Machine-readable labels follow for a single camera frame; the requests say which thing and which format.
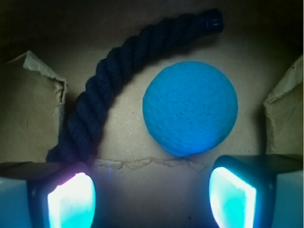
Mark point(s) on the blue foam ball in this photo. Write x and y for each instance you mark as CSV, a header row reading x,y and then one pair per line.
x,y
190,108

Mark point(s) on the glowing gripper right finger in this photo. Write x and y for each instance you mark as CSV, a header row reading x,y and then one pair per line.
x,y
260,191

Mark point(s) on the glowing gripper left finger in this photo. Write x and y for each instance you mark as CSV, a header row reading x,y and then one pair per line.
x,y
46,195

